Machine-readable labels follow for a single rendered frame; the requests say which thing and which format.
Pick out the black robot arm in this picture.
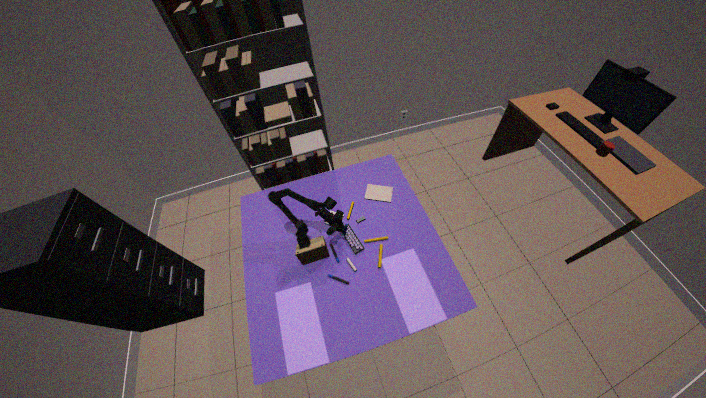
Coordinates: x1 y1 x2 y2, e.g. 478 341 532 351
269 188 343 249

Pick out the beige flat square panel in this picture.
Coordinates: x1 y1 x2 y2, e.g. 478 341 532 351
364 184 393 203

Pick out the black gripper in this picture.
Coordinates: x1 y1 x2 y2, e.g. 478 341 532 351
324 212 345 236

